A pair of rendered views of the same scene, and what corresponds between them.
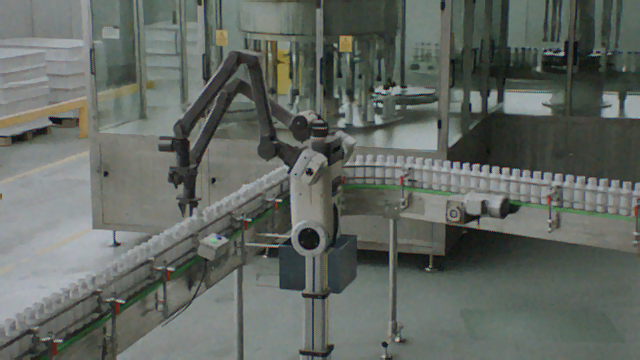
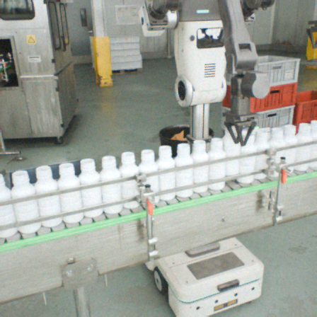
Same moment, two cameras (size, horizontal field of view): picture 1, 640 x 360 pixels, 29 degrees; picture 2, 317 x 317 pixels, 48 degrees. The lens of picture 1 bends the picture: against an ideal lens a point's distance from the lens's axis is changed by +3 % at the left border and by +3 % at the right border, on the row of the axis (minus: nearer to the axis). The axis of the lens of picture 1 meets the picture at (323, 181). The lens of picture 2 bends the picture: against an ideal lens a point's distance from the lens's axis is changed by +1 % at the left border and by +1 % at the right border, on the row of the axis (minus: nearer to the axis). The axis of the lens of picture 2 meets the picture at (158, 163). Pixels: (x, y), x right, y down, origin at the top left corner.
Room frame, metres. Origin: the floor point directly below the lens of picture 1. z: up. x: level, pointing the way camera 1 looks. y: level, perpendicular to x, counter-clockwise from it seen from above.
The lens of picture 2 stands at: (6.22, 1.27, 1.53)
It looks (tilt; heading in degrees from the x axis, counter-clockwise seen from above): 23 degrees down; 231
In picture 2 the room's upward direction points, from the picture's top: 2 degrees counter-clockwise
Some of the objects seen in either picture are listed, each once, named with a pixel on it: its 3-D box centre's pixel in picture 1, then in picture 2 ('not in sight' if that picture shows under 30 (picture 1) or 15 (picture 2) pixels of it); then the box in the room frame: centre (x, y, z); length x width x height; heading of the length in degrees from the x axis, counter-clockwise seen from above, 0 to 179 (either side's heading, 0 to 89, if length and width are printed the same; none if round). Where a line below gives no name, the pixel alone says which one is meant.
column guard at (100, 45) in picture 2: not in sight; (102, 61); (1.75, -6.27, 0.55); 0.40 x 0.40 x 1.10; 73
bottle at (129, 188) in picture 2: (225, 216); (129, 180); (5.69, 0.48, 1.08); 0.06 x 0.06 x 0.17
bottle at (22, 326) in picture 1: (20, 337); not in sight; (3.94, 1.01, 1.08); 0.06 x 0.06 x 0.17
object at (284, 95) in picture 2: not in sight; (259, 94); (3.24, -0.82, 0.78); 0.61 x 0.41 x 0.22; 170
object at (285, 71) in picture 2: not in sight; (260, 71); (3.25, -0.82, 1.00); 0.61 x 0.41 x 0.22; 170
